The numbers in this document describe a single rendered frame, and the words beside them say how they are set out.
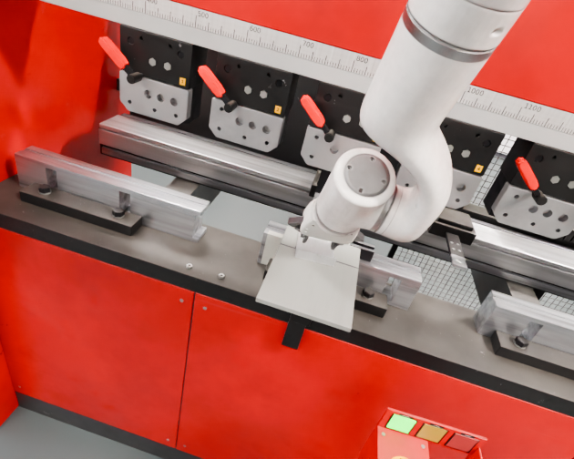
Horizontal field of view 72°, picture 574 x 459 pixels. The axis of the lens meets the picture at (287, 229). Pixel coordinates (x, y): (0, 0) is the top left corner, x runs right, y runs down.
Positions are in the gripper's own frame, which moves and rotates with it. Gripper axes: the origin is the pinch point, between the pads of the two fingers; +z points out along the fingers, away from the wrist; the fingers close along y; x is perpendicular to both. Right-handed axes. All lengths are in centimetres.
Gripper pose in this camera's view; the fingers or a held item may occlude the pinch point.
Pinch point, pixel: (320, 237)
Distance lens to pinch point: 81.4
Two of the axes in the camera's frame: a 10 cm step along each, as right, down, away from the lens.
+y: -9.7, -2.3, -0.4
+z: -1.1, 2.7, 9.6
